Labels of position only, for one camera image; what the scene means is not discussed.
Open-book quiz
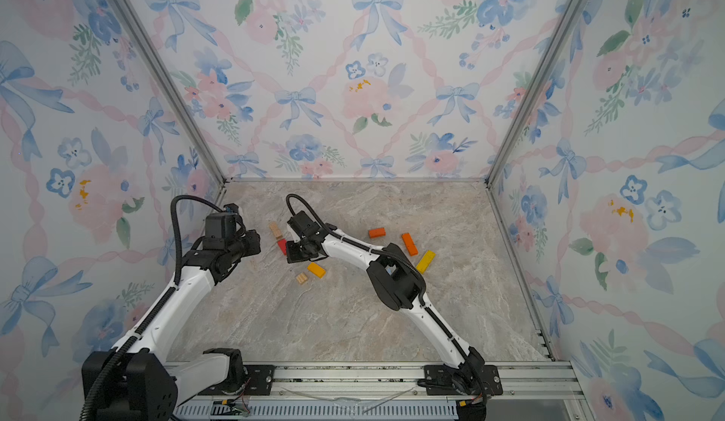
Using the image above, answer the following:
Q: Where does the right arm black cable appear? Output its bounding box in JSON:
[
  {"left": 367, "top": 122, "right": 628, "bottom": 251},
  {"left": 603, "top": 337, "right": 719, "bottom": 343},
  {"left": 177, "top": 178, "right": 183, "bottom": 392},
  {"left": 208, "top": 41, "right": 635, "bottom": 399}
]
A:
[{"left": 284, "top": 193, "right": 432, "bottom": 315}]

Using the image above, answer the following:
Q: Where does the aluminium corner post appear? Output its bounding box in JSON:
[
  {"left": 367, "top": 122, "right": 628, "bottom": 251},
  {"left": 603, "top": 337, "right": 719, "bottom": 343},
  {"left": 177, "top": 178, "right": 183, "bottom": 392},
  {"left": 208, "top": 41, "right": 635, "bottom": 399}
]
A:
[
  {"left": 108, "top": 0, "right": 226, "bottom": 186},
  {"left": 485, "top": 0, "right": 588, "bottom": 191}
]

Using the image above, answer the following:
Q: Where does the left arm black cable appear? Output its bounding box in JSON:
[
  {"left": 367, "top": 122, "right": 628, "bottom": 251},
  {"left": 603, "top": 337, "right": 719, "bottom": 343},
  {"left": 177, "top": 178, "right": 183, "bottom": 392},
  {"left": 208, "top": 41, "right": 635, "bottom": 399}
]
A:
[{"left": 78, "top": 193, "right": 245, "bottom": 421}]

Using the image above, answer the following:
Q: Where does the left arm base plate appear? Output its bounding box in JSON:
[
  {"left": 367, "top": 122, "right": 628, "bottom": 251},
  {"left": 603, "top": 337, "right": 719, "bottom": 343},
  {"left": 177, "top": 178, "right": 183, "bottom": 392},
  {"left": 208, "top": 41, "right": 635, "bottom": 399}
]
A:
[{"left": 200, "top": 364, "right": 276, "bottom": 396}]

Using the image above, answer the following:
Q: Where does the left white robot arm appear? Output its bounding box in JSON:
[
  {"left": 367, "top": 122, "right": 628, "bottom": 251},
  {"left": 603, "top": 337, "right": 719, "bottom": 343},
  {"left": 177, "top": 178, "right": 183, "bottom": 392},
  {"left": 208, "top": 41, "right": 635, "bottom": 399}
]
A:
[{"left": 79, "top": 230, "right": 261, "bottom": 420}]

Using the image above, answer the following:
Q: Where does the yellow rectangular block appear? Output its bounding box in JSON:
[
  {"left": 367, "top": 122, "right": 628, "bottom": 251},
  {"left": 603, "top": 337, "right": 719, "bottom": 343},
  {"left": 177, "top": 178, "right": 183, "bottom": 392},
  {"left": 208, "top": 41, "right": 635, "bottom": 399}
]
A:
[{"left": 307, "top": 262, "right": 327, "bottom": 279}]

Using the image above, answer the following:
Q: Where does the orange long block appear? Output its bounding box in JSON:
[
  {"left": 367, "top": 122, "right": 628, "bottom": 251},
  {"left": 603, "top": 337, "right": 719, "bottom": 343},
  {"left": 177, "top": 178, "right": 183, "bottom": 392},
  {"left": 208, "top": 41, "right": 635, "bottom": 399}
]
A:
[{"left": 401, "top": 232, "right": 418, "bottom": 257}]

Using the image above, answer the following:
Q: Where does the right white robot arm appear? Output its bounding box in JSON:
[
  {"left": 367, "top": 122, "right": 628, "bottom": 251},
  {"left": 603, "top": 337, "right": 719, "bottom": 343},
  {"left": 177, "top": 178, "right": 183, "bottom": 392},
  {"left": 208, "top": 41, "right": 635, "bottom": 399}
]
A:
[{"left": 286, "top": 231, "right": 491, "bottom": 396}]

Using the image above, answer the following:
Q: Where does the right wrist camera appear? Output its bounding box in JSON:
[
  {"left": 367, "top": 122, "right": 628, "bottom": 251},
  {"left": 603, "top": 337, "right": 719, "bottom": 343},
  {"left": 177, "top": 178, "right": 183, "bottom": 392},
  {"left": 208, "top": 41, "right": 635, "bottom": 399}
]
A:
[{"left": 287, "top": 211, "right": 321, "bottom": 239}]

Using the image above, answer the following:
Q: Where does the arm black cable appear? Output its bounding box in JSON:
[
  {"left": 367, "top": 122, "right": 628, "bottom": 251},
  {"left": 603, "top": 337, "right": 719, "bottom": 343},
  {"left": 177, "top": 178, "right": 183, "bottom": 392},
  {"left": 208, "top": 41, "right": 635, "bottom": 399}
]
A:
[
  {"left": 284, "top": 193, "right": 432, "bottom": 315},
  {"left": 78, "top": 193, "right": 245, "bottom": 421}
]

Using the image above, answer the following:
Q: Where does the orange short block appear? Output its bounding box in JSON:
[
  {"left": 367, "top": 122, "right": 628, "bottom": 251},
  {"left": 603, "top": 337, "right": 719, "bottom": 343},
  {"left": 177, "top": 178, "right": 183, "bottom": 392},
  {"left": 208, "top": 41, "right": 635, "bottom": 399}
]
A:
[{"left": 368, "top": 228, "right": 386, "bottom": 238}]

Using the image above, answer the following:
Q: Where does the aluminium corner post right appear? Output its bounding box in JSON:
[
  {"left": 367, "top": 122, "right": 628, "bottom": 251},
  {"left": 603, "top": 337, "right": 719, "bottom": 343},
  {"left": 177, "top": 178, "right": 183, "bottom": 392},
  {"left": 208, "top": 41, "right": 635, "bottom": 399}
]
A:
[{"left": 485, "top": 0, "right": 588, "bottom": 191}]

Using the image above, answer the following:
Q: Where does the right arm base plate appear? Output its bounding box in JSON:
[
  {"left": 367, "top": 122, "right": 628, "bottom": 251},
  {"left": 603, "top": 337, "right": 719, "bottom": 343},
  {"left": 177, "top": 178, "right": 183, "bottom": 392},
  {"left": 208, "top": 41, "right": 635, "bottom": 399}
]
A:
[{"left": 417, "top": 364, "right": 503, "bottom": 398}]

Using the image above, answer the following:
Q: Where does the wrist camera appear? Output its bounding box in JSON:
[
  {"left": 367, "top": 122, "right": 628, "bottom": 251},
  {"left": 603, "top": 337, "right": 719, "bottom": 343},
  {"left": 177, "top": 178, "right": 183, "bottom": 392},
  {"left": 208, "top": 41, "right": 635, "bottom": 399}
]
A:
[
  {"left": 202, "top": 204, "right": 242, "bottom": 251},
  {"left": 287, "top": 211, "right": 321, "bottom": 239}
]

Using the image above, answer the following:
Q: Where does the red rectangular block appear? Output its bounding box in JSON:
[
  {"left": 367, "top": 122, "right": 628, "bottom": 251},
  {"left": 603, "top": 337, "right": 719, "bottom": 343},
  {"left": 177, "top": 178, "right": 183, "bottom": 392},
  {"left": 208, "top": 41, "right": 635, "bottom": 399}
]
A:
[{"left": 277, "top": 239, "right": 287, "bottom": 256}]

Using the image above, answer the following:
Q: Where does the yellow long block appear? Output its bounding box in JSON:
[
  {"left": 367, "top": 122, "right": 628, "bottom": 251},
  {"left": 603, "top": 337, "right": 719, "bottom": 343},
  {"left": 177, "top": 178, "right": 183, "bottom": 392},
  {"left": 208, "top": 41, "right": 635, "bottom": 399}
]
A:
[{"left": 415, "top": 250, "right": 436, "bottom": 274}]

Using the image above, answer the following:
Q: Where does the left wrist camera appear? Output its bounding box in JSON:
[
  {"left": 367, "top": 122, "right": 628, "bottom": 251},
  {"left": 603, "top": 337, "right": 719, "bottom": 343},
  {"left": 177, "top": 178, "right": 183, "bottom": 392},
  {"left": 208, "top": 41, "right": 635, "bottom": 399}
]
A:
[{"left": 202, "top": 204, "right": 242, "bottom": 251}]

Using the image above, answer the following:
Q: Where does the aluminium corner post left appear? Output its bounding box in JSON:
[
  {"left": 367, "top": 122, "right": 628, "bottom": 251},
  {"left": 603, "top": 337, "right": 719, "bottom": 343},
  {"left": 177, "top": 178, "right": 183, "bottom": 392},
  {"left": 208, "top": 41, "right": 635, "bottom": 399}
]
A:
[{"left": 108, "top": 0, "right": 226, "bottom": 186}]

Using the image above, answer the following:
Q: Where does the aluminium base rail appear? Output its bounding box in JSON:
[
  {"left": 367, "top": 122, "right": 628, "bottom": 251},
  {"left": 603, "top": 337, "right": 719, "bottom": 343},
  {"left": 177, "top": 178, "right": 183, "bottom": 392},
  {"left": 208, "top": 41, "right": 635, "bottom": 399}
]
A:
[{"left": 172, "top": 362, "right": 594, "bottom": 420}]

